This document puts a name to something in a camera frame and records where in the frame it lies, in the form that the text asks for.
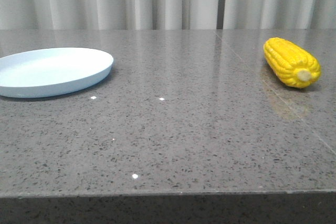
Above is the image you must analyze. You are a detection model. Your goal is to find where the yellow corn cob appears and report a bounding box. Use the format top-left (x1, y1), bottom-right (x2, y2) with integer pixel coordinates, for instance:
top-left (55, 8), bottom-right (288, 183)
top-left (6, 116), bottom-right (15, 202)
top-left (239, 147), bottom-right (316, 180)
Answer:
top-left (263, 37), bottom-right (321, 89)

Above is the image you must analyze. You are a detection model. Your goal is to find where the light blue round plate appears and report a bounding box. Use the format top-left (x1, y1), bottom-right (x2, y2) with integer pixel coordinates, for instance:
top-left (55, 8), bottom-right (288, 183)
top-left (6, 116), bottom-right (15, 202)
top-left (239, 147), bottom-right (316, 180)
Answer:
top-left (1, 47), bottom-right (113, 98)

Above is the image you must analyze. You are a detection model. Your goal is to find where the white pleated curtain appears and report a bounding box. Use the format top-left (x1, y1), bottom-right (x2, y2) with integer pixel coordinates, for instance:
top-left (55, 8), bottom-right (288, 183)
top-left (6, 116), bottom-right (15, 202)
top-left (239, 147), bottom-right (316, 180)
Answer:
top-left (1, 0), bottom-right (335, 30)

